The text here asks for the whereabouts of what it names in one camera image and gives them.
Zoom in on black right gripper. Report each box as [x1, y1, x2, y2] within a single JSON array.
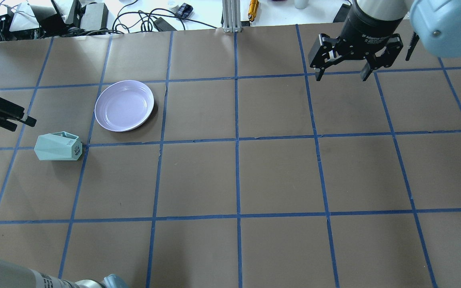
[[309, 5, 407, 82]]

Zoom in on mint green faceted cup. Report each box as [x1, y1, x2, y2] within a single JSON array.
[[34, 131, 83, 161]]

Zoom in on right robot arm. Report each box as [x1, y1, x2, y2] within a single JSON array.
[[309, 0, 461, 81]]

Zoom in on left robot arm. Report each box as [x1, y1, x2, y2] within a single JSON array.
[[0, 97, 128, 288]]

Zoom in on lavender round plate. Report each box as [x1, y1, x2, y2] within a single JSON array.
[[94, 80, 155, 132]]

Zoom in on black power adapter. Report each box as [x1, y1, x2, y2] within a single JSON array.
[[152, 18, 177, 32]]

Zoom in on aluminium frame post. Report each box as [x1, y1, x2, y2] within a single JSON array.
[[222, 0, 242, 33]]

